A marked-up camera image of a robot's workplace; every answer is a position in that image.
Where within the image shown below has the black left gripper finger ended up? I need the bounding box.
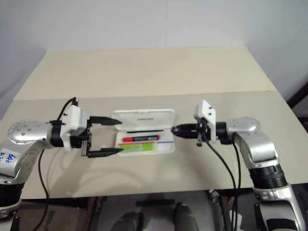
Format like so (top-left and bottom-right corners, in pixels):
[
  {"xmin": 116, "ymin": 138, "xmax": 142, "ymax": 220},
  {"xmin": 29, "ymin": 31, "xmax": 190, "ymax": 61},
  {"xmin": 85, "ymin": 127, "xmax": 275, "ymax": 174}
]
[
  {"xmin": 90, "ymin": 116, "xmax": 124, "ymax": 126},
  {"xmin": 88, "ymin": 148, "xmax": 125, "ymax": 159}
]

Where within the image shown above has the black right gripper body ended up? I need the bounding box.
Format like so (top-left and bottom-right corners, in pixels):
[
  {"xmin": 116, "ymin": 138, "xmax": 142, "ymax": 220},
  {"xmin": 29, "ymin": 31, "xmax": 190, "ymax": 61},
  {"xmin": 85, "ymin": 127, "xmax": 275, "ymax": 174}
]
[{"xmin": 196, "ymin": 118, "xmax": 212, "ymax": 147}]

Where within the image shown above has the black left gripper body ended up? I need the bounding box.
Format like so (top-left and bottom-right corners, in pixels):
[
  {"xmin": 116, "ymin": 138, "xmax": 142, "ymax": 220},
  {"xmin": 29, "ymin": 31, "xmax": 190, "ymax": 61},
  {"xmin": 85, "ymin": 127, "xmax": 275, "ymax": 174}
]
[{"xmin": 69, "ymin": 116, "xmax": 94, "ymax": 157}]

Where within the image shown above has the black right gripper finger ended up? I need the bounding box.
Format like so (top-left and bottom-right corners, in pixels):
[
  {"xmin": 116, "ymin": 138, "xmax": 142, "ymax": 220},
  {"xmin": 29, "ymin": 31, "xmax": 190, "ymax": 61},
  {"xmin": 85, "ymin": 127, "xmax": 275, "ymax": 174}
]
[
  {"xmin": 171, "ymin": 123, "xmax": 198, "ymax": 132},
  {"xmin": 171, "ymin": 130, "xmax": 198, "ymax": 140}
]

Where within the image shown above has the green highlighter marker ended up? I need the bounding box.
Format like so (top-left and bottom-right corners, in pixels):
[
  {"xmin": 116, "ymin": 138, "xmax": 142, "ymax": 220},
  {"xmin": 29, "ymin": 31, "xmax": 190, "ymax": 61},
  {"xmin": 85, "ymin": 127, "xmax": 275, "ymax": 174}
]
[{"xmin": 119, "ymin": 142, "xmax": 156, "ymax": 153}]

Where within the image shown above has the red and black marker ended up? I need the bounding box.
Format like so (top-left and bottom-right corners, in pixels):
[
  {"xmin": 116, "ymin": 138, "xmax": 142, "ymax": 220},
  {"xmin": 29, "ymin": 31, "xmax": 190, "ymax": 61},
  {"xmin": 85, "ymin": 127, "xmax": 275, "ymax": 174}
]
[{"xmin": 122, "ymin": 135, "xmax": 161, "ymax": 143}]

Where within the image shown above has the white plastic pencil case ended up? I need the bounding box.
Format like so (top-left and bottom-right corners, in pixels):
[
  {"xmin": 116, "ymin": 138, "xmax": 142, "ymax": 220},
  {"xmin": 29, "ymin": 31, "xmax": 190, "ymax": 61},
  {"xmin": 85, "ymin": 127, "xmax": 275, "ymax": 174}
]
[{"xmin": 111, "ymin": 108, "xmax": 176, "ymax": 157}]

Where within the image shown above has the thin black pen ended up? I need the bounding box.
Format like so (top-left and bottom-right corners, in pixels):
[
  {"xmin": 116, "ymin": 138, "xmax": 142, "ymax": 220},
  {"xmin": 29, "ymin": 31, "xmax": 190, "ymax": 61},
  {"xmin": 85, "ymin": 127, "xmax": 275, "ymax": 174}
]
[{"xmin": 127, "ymin": 129, "xmax": 164, "ymax": 134}]

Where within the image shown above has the dark rounded shape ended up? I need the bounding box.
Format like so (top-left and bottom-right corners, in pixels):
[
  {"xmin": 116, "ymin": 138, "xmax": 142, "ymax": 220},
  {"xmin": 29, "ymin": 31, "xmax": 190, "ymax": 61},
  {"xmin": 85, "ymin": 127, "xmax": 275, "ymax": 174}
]
[
  {"xmin": 174, "ymin": 202, "xmax": 197, "ymax": 231},
  {"xmin": 117, "ymin": 211, "xmax": 144, "ymax": 231}
]

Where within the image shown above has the metal table leg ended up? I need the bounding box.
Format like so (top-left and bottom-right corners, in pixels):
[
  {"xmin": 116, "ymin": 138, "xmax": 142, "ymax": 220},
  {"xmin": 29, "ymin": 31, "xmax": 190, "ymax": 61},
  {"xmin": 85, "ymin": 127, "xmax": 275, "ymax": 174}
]
[{"xmin": 209, "ymin": 190, "xmax": 231, "ymax": 231}]

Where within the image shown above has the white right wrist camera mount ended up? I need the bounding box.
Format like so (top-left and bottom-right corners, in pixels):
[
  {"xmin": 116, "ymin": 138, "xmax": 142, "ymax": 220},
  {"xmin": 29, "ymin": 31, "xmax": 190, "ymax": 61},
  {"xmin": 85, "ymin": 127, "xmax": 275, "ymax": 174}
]
[{"xmin": 193, "ymin": 100, "xmax": 217, "ymax": 141}]

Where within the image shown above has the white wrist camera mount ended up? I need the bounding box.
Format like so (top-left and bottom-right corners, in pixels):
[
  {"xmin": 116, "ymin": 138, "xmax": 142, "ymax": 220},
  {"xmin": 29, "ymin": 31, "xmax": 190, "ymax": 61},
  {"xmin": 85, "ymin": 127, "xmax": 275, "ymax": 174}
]
[
  {"xmin": 59, "ymin": 104, "xmax": 84, "ymax": 151},
  {"xmin": 193, "ymin": 100, "xmax": 217, "ymax": 141}
]

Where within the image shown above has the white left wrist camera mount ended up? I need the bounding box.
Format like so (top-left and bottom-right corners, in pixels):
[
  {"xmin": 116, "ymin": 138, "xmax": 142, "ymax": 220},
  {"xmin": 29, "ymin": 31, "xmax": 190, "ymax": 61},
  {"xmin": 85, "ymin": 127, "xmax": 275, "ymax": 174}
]
[{"xmin": 59, "ymin": 104, "xmax": 84, "ymax": 151}]

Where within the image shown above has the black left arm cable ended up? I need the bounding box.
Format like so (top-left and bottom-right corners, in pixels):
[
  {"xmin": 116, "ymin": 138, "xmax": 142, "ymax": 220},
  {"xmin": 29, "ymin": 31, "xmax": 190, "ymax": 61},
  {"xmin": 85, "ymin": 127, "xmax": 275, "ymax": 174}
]
[{"xmin": 38, "ymin": 97, "xmax": 80, "ymax": 231}]

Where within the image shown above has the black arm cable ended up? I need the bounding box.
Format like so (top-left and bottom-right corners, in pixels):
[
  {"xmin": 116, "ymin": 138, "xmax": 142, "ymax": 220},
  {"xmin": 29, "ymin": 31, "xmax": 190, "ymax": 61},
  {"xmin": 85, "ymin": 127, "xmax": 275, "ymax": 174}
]
[
  {"xmin": 38, "ymin": 97, "xmax": 80, "ymax": 231},
  {"xmin": 231, "ymin": 141, "xmax": 242, "ymax": 231},
  {"xmin": 203, "ymin": 138, "xmax": 238, "ymax": 231}
]

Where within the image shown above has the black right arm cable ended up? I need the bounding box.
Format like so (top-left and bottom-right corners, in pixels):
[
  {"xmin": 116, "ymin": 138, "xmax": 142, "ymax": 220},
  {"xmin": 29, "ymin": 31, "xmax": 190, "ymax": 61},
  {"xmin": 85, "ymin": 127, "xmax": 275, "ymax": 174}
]
[
  {"xmin": 231, "ymin": 141, "xmax": 242, "ymax": 231},
  {"xmin": 203, "ymin": 138, "xmax": 238, "ymax": 231}
]

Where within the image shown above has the dark reddish background frame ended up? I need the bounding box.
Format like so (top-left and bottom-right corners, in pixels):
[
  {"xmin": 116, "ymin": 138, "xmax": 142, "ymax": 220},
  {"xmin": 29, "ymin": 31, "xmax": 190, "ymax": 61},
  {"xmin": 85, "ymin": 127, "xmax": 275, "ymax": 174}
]
[{"xmin": 287, "ymin": 79, "xmax": 308, "ymax": 135}]

